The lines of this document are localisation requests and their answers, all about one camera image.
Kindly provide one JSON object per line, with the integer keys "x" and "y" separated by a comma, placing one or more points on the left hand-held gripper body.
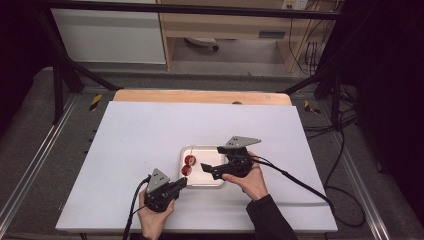
{"x": 159, "y": 196}

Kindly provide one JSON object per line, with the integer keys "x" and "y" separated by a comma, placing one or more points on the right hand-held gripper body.
{"x": 240, "y": 165}

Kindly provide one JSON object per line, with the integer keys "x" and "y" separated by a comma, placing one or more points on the red round fruit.
{"x": 186, "y": 170}
{"x": 190, "y": 160}

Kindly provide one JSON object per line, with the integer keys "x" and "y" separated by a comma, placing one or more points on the white rectangular tray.
{"x": 208, "y": 158}

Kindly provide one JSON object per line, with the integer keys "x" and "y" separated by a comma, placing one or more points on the thin wooden skewer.
{"x": 192, "y": 150}

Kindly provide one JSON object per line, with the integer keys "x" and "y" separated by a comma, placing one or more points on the person's right hand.
{"x": 255, "y": 183}

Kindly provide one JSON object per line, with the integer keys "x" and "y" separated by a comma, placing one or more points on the person's left hand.
{"x": 153, "y": 223}

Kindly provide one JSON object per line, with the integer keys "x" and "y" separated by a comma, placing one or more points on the wooden table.
{"x": 200, "y": 97}

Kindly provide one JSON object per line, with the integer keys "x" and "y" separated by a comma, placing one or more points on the white chair base with wheel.
{"x": 203, "y": 42}

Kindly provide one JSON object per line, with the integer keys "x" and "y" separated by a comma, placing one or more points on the light wooden desk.
{"x": 226, "y": 26}

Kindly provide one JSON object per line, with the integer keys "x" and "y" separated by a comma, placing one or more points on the white cabinet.
{"x": 110, "y": 36}

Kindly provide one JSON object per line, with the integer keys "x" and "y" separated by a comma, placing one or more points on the white power strip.
{"x": 294, "y": 4}

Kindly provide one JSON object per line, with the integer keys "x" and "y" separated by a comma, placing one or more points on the aluminium floor rail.
{"x": 36, "y": 160}
{"x": 363, "y": 196}

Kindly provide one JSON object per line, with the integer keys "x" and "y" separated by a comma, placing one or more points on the black metal frame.
{"x": 186, "y": 8}

